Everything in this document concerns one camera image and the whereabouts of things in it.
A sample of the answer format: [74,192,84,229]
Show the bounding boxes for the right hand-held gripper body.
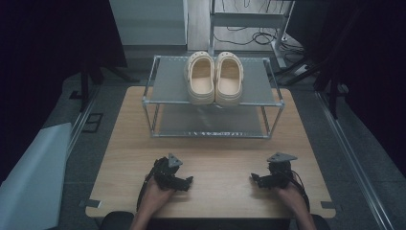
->
[266,151,299,190]

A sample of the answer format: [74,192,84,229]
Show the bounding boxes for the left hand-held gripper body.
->
[152,152,185,190]

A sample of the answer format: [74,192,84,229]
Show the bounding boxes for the metal shoe rack grey shelves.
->
[142,55,285,140]

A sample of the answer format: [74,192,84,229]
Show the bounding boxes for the cream clog shoe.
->
[184,51,216,105]
[214,51,244,107]

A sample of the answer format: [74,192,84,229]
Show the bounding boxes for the person's left hand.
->
[139,176,176,219]

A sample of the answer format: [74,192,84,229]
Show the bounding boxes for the person's right hand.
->
[273,183,310,216]

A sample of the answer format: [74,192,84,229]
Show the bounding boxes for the person's dark clothing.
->
[100,210,332,230]

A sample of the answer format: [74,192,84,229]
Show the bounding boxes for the grey tape piece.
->
[320,200,337,211]
[79,198,102,209]

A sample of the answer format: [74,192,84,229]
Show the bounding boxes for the black stand legs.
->
[273,52,340,120]
[69,58,141,113]

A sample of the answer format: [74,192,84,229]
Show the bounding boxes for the pale blue board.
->
[0,123,73,230]

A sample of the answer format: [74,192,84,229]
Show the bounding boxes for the black curtain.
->
[285,0,406,178]
[0,0,128,186]

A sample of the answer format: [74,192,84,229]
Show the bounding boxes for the white cabinet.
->
[108,0,190,47]

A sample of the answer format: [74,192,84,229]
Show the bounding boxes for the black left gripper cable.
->
[136,166,161,213]

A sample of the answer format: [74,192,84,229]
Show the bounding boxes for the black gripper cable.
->
[136,166,161,213]
[288,169,311,212]

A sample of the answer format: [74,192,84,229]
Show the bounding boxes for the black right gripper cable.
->
[288,169,311,212]

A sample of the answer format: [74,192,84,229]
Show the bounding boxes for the aluminium floor rail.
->
[314,90,396,230]
[65,85,102,156]

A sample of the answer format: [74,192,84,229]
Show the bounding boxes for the black floor cables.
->
[213,26,305,55]

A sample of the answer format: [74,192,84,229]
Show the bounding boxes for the white metal desk frame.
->
[209,0,295,70]

